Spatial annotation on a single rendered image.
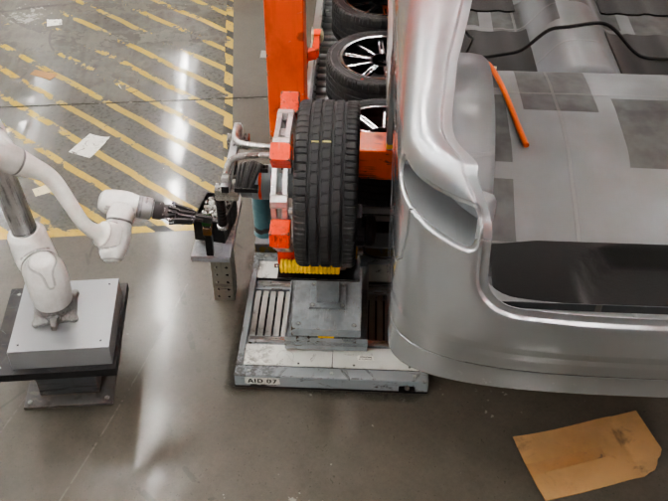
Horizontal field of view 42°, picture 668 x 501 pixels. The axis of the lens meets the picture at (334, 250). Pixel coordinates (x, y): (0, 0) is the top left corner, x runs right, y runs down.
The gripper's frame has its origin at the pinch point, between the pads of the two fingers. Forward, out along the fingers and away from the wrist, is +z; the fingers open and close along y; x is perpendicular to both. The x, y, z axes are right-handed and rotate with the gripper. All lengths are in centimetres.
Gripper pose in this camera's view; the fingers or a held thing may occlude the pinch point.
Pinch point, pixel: (203, 219)
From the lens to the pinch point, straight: 353.7
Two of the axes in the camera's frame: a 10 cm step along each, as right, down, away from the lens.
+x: -2.7, 7.3, 6.3
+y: -0.4, -6.6, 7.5
